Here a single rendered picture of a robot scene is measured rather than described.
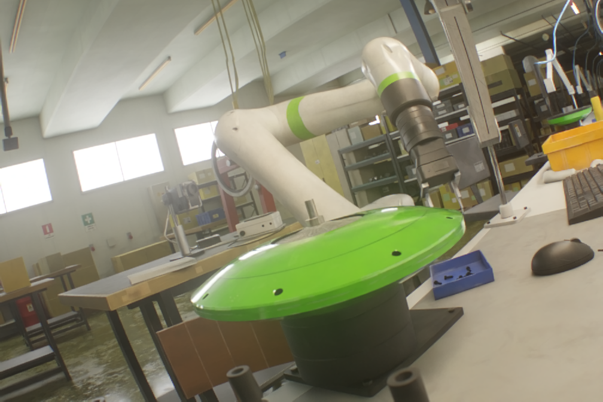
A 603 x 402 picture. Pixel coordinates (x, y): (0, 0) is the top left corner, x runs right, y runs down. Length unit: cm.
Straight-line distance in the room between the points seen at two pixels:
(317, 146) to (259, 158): 662
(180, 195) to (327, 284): 154
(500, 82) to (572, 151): 443
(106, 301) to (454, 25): 129
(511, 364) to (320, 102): 84
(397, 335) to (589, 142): 109
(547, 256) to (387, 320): 27
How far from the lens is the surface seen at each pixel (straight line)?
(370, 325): 44
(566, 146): 142
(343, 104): 106
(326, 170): 759
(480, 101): 90
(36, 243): 918
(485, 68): 587
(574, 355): 43
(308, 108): 111
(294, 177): 98
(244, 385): 26
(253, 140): 104
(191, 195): 182
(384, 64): 85
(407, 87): 81
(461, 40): 82
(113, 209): 968
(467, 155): 294
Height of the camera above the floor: 114
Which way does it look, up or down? level
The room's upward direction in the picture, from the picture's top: 17 degrees counter-clockwise
